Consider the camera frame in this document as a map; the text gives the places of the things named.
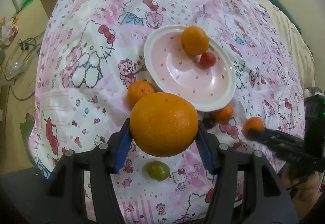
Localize small mandarin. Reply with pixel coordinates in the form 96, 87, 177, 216
243, 117, 264, 136
211, 104, 234, 123
127, 80, 156, 107

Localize large orange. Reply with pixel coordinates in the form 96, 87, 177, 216
129, 92, 198, 157

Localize person's hand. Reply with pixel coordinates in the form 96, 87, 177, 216
280, 163, 320, 219

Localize green floor mat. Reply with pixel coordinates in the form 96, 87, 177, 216
19, 120, 35, 161

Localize dark grape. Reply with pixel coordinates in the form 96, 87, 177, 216
202, 117, 215, 130

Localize green grape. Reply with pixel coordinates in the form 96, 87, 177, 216
145, 161, 170, 181

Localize red cherry tomato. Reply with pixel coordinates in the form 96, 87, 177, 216
200, 52, 216, 68

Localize pink white ceramic bowl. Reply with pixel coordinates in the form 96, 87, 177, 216
144, 25, 236, 112

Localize medium orange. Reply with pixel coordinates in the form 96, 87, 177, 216
181, 26, 209, 56

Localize pink hello kitty bedsheet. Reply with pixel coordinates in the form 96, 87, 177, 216
29, 0, 305, 223

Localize cables on floor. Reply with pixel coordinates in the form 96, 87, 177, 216
4, 30, 48, 101

